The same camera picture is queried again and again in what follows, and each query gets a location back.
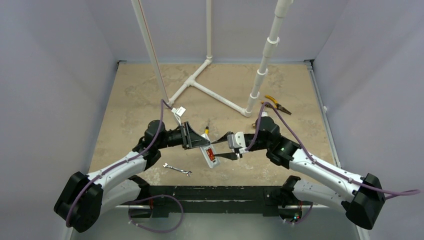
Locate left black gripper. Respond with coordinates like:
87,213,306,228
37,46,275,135
156,122,210,150

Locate red battery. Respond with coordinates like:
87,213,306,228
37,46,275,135
206,148,216,163

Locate white remote control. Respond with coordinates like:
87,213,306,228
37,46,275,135
199,131,221,169

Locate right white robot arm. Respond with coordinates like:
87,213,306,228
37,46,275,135
215,116,386,230

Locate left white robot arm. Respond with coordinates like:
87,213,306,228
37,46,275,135
53,120,211,233

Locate silver open-end wrench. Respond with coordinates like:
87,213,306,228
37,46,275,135
163,163,192,177

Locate white plastic faucet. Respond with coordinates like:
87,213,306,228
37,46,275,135
251,111,268,129

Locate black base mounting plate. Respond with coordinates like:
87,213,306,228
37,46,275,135
117,185,314,220

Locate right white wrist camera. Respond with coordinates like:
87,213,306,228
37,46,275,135
227,131,247,155

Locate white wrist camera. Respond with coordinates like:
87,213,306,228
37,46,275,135
227,131,247,155
171,106,186,126

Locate yellow handled screwdriver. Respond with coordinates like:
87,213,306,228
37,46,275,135
204,119,210,135

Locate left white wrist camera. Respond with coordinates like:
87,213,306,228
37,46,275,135
171,106,186,126

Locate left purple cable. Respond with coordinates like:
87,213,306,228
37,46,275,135
65,99,185,233

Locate aluminium rail frame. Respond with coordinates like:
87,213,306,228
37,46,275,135
62,59,370,240

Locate yellow handled pliers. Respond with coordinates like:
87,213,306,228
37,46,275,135
264,95,292,115

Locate white PVC pipe frame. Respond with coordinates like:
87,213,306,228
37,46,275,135
131,0,294,118

